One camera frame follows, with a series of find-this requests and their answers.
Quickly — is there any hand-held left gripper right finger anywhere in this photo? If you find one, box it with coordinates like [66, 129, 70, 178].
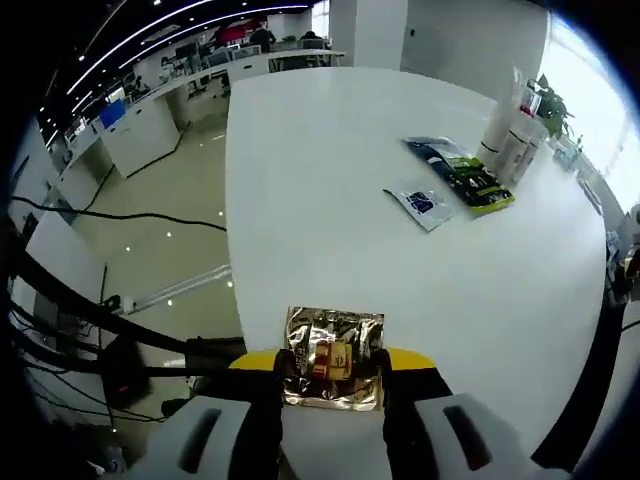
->
[379, 347, 546, 480]

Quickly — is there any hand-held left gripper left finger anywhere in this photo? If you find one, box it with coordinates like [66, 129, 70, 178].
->
[124, 348, 286, 480]

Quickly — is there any gold skincare packet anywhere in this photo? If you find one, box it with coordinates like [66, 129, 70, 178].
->
[281, 305, 387, 414]

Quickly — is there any silver skincare packet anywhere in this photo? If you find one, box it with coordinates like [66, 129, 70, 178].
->
[382, 187, 459, 235]

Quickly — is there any green skincare packet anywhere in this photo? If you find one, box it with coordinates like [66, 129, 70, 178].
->
[401, 135, 516, 217]

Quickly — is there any white skincare tube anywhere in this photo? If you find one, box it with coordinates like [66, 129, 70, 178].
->
[474, 63, 525, 169]

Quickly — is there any blue storage bin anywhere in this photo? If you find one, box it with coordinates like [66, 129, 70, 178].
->
[98, 96, 127, 130]

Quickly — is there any black tripod stand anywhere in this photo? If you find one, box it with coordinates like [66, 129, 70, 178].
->
[7, 234, 251, 381]

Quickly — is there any long white office counter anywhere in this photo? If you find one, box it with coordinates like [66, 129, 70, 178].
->
[47, 47, 347, 201]

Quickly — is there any potted green plant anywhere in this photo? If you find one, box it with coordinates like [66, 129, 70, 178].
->
[534, 73, 577, 140]

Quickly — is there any white square column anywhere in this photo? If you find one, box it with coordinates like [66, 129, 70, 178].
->
[327, 0, 409, 71]

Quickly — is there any white floor cable cover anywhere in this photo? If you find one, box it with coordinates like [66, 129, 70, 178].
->
[113, 264, 234, 315]

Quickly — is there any black floor cable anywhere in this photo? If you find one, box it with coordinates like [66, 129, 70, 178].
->
[9, 196, 227, 232]

